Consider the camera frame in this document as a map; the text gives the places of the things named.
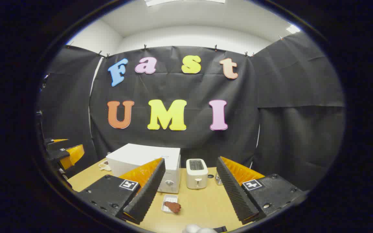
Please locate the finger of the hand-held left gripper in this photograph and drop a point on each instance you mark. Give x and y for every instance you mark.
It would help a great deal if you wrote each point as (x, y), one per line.
(53, 141)
(71, 155)

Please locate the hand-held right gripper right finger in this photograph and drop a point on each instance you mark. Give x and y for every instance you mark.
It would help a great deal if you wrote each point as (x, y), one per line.
(233, 191)

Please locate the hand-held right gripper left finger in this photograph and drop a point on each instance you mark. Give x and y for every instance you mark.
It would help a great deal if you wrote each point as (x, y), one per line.
(147, 189)

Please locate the brown meat piece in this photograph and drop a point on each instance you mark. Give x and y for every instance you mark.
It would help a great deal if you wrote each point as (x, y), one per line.
(173, 207)

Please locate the white microwave oven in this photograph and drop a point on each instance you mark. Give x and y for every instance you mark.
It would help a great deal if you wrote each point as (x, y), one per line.
(141, 155)

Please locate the small white plastic tray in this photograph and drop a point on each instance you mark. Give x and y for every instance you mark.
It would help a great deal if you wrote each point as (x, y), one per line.
(167, 199)

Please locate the small white plastic object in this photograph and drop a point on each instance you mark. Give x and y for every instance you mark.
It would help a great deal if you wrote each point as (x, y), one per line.
(104, 166)

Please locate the white toaster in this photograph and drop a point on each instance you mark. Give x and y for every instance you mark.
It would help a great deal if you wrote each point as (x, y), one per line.
(197, 178)

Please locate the small black block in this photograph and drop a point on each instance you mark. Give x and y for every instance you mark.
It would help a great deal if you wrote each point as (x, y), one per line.
(221, 229)

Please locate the white rounded object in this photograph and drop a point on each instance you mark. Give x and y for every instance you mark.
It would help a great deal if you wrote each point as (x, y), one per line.
(193, 229)

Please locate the ceiling light panel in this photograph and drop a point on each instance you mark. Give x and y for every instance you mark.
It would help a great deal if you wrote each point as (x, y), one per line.
(292, 29)
(180, 1)

